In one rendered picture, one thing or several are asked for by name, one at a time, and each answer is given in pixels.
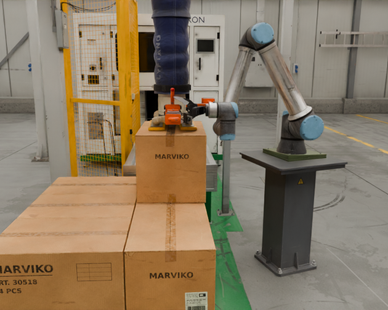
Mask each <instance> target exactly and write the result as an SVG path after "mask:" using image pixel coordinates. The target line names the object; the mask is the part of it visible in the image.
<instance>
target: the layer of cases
mask: <svg viewBox="0 0 388 310"><path fill-rule="evenodd" d="M215 287H216V247H215V244H214V239H213V236H212V232H211V227H210V224H209V220H208V215H207V212H206V207H205V204H204V203H137V190H136V177H58V179H56V180H55V181H54V182H53V183H52V184H51V185H50V186H49V187H48V188H47V189H46V190H45V191H44V192H43V193H42V194H41V195H40V196H39V197H38V198H37V199H36V200H35V201H34V202H33V203H32V204H31V205H30V206H29V207H28V208H27V209H26V210H25V211H24V212H23V213H22V214H21V215H20V216H19V217H18V218H17V219H16V220H14V221H13V222H12V223H11V224H10V225H9V226H8V227H7V228H6V229H5V230H4V231H3V232H2V233H1V234H0V310H215Z"/></svg>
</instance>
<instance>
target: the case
mask: <svg viewBox="0 0 388 310"><path fill-rule="evenodd" d="M149 123H150V121H145V122H144V123H143V124H142V126H141V128H140V129H139V131H138V132H137V133H136V135H135V167H136V190H137V203H206V138H207V136H206V132H205V130H204V127H203V124H202V122H201V121H194V123H195V125H196V127H197V130H180V127H179V125H176V126H175V127H169V125H165V130H161V131H148V126H149Z"/></svg>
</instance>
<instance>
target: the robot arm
mask: <svg viewBox="0 0 388 310"><path fill-rule="evenodd" d="M273 35H274V32H273V28H272V27H271V26H270V25H269V24H268V23H264V22H262V23H256V24H255V25H253V26H250V27H249V28H248V29H247V30H246V31H245V33H244V35H243V37H242V39H241V41H240V43H239V46H238V48H239V50H240V51H239V54H238V57H237V60H236V63H235V66H234V69H233V72H232V76H231V78H230V82H229V84H228V87H227V91H226V93H225V97H224V100H223V102H215V101H213V102H209V103H208V104H206V105H205V106H198V105H197V103H194V102H192V101H191V100H189V99H186V98H182V97H173V98H175V99H176V100H178V101H181V102H182V103H183V104H184V105H187V113H189V114H190V115H189V116H192V119H193V118H195V117H196V116H199V115H202V114H204V113H205V116H208V118H217V119H216V122H215V123H214V124H213V127H212V129H213V131H214V133H215V134H216V135H218V136H219V138H220V140H225V141H227V140H234V139H235V136H236V135H235V118H238V106H237V103H238V99H239V97H240V93H241V90H242V88H243V84H244V82H245V79H246V75H247V73H248V70H249V66H250V64H251V60H252V58H253V55H254V54H256V53H257V52H258V54H259V56H260V58H261V60H262V62H263V64H264V66H265V68H266V70H267V72H268V74H269V75H270V77H271V79H272V81H273V83H274V85H275V87H276V89H277V91H278V93H279V95H280V97H281V99H282V101H283V103H284V105H285V107H286V109H287V110H286V111H283V114H282V121H281V138H280V142H279V144H278V147H277V152H278V153H283V154H307V149H306V147H305V143H304V140H315V139H317V138H318V137H319V136H320V135H321V134H322V133H323V129H324V123H323V121H322V119H321V118H320V117H318V116H316V115H315V113H314V111H313V109H312V108H311V107H310V106H307V105H306V103H305V101H304V99H303V97H302V95H301V93H300V91H299V89H298V88H297V85H296V83H295V81H294V79H293V77H292V75H291V73H290V71H289V69H288V67H287V65H286V63H285V61H284V59H283V57H282V55H281V53H280V51H279V49H278V47H277V45H276V43H275V40H274V37H273Z"/></svg>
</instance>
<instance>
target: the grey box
mask: <svg viewBox="0 0 388 310"><path fill-rule="evenodd" d="M55 17H56V27H57V45H58V48H62V49H69V37H68V17H67V13H65V12H63V11H61V10H56V11H55Z"/></svg>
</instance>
